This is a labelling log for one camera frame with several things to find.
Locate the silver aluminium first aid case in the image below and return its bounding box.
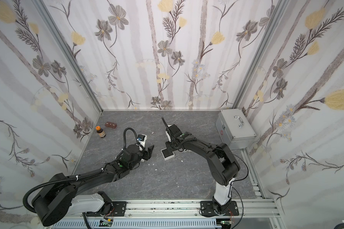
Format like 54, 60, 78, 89
216, 109, 257, 150

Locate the aluminium mounting rail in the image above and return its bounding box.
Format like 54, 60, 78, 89
66, 198, 280, 220

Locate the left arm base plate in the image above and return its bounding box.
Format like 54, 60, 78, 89
86, 201, 127, 217

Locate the white jewelry box base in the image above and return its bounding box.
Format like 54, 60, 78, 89
161, 148, 175, 161

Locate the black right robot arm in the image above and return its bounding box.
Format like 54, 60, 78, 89
161, 117, 249, 208

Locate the small brown block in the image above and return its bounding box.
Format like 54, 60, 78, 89
105, 122, 117, 129

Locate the brown bottle orange cap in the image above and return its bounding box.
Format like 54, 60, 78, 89
96, 126, 106, 138

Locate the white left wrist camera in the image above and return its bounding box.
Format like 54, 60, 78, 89
137, 134, 147, 148

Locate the white slotted cable duct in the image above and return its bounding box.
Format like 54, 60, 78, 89
51, 219, 222, 229

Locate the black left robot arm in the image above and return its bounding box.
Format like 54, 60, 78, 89
23, 133, 154, 227

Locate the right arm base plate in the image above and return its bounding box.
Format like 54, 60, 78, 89
200, 200, 239, 217

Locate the dark grey foam insert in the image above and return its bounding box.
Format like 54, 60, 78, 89
162, 143, 174, 160

